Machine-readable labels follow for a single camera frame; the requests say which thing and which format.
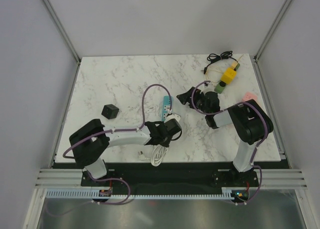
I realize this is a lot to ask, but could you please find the pink cube socket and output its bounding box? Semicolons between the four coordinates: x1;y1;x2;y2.
241;91;260;105

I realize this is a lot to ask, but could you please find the green power strip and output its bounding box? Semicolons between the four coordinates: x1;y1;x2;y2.
214;61;240;94

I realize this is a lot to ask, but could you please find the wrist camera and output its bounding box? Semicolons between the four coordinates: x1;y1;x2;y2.
164;113;181;123
202;82;216;94

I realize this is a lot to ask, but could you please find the black coiled cable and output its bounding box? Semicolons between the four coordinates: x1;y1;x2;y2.
203;50;234;74

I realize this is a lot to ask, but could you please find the right aluminium frame post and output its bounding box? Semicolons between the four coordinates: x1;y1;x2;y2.
253;0;294;63

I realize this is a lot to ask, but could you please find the white coiled power cord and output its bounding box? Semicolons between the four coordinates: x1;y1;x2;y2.
137;145;171;168

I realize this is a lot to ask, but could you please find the beige thin cable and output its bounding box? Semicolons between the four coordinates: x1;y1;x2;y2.
204;54;245;85

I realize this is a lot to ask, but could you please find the left aluminium frame post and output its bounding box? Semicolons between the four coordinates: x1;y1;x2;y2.
41;0;82;66

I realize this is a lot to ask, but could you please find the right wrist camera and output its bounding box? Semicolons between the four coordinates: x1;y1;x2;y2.
202;82;216;94

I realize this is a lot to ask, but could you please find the black cube plug adapter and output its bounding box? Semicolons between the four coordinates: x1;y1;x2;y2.
101;104;120;120

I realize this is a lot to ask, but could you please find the aluminium frame post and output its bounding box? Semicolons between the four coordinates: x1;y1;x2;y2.
41;0;82;66
253;0;294;63

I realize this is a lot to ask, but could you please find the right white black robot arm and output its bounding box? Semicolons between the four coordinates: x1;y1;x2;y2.
176;87;274;186

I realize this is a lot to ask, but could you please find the white slotted cable duct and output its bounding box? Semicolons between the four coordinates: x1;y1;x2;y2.
45;187;249;200

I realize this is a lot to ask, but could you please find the yellow cube socket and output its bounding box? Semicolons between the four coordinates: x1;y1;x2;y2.
220;67;237;85

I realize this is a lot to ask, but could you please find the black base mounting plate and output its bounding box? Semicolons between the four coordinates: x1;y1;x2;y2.
81;162;259;195

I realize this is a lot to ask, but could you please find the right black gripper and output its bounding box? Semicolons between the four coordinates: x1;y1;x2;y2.
176;86;210;116

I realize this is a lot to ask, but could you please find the teal power strip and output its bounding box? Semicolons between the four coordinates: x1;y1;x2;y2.
161;95;173;122

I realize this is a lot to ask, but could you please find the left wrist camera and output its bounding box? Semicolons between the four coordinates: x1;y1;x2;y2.
164;113;181;123

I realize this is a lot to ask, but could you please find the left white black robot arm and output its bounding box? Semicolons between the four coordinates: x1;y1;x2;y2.
69;115;182;186

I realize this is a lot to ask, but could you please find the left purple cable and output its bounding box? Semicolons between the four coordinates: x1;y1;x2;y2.
62;83;174;182

